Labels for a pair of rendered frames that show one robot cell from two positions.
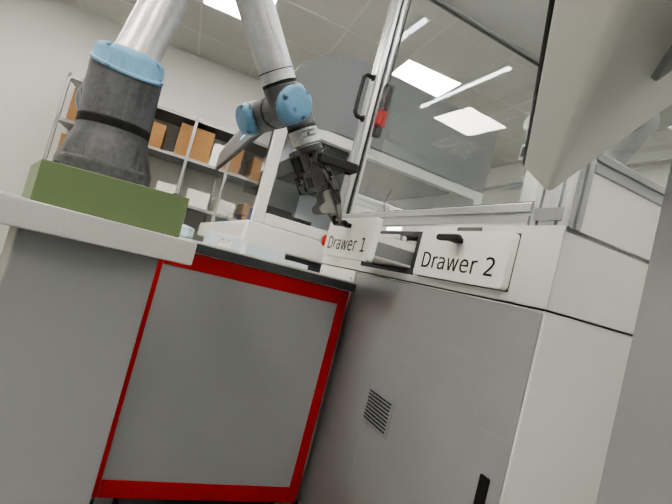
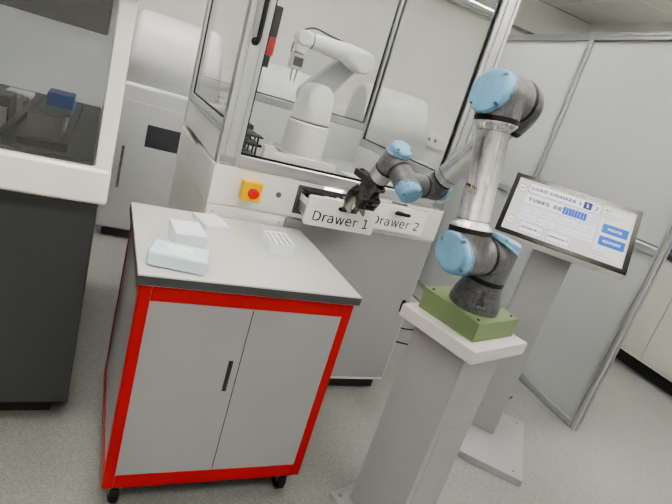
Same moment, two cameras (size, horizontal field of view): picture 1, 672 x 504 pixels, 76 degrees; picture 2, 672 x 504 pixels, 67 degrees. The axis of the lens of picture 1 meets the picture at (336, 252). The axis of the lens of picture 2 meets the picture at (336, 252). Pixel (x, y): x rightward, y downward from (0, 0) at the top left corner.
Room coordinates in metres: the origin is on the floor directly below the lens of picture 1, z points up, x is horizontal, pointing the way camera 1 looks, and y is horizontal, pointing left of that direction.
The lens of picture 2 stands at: (1.30, 1.82, 1.28)
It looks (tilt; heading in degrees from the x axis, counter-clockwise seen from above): 17 degrees down; 265
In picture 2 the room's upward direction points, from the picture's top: 17 degrees clockwise
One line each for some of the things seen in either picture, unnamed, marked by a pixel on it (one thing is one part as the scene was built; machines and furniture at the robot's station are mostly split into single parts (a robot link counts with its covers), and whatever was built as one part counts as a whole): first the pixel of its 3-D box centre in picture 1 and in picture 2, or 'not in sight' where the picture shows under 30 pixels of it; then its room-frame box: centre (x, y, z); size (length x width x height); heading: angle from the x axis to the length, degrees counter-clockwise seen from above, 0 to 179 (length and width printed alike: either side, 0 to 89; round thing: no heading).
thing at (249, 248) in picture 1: (262, 252); (277, 243); (1.36, 0.22, 0.78); 0.12 x 0.08 x 0.04; 112
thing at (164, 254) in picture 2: (177, 229); (179, 256); (1.58, 0.58, 0.78); 0.15 x 0.10 x 0.04; 10
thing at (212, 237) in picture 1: (223, 240); (186, 235); (1.61, 0.42, 0.79); 0.13 x 0.09 x 0.05; 116
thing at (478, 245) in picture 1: (459, 256); (396, 218); (0.93, -0.26, 0.87); 0.29 x 0.02 x 0.11; 23
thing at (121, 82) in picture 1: (123, 88); (493, 254); (0.75, 0.43, 0.99); 0.13 x 0.12 x 0.14; 35
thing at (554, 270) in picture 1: (519, 289); (300, 176); (1.37, -0.59, 0.87); 1.02 x 0.95 x 0.14; 23
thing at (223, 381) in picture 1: (212, 362); (213, 350); (1.48, 0.30, 0.38); 0.62 x 0.58 x 0.76; 23
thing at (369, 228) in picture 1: (349, 238); (341, 215); (1.17, -0.03, 0.87); 0.29 x 0.02 x 0.11; 23
